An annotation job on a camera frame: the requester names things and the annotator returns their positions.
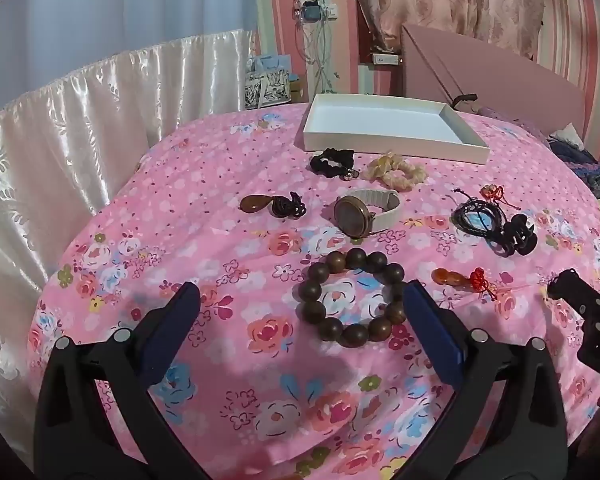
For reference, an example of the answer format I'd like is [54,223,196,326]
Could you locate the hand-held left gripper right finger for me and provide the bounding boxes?
[402,280,569,480]

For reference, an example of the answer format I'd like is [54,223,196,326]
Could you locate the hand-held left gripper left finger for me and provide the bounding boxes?
[32,281,211,480]

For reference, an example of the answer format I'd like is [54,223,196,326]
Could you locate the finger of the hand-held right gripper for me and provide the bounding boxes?
[546,268,600,314]

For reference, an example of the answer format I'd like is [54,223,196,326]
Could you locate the dark wooden bead bracelet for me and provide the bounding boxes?
[292,247,408,346]

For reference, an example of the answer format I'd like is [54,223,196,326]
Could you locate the black cord bracelets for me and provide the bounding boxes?
[452,189,508,235]

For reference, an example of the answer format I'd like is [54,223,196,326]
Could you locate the red knot charm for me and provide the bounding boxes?
[480,185,508,207]

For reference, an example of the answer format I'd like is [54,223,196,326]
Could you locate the round watch with white band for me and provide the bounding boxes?
[334,189,401,238]

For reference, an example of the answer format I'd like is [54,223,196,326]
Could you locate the brown teardrop pendant black cord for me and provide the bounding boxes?
[239,191,308,220]

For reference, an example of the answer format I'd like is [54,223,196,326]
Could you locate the cream scrunchie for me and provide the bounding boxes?
[364,152,428,192]

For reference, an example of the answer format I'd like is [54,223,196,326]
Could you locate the black scrunchie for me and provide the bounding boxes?
[309,148,356,181]

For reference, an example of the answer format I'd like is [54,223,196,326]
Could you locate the white shallow box tray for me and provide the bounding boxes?
[302,93,490,166]

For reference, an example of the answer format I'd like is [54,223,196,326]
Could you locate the orange gourd pendant red knot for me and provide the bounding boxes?
[431,266,501,301]

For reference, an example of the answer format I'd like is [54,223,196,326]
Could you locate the black hair claw clip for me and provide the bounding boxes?
[490,214,538,258]

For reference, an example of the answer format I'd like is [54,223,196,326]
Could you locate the plaid blanket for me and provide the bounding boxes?
[549,137,600,203]

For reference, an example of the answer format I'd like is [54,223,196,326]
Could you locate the pink floral bedsheet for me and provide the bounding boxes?
[25,102,600,480]

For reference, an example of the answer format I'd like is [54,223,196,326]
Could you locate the white cloth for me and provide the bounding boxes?
[550,124,587,149]

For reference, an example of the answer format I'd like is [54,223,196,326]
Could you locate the purple dotted pillow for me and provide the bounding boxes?
[477,105,547,135]

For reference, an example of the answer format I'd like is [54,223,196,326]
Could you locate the pink headboard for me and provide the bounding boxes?
[400,24,588,136]

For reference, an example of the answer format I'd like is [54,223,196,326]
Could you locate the white satin curtain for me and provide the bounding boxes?
[0,30,261,441]

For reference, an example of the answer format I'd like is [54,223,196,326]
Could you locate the black and white tote bag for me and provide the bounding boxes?
[244,69,292,110]

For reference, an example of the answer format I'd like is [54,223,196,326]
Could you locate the blue gift bag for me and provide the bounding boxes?
[250,54,293,75]

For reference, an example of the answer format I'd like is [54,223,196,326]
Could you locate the pale blue sheer curtain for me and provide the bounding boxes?
[0,0,261,126]

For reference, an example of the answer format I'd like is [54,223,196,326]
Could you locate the white charger cables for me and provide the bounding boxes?
[302,20,337,97]

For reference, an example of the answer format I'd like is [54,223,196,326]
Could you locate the wall socket with chargers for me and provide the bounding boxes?
[292,0,339,24]

